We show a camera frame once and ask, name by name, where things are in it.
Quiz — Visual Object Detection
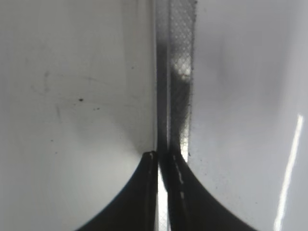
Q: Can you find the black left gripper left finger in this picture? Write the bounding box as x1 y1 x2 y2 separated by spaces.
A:
79 151 158 231

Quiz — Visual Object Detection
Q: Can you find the white magnetic whiteboard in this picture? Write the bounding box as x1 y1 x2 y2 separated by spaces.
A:
0 0 308 231

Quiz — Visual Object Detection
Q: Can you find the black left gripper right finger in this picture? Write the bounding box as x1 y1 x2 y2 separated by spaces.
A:
159 150 253 231

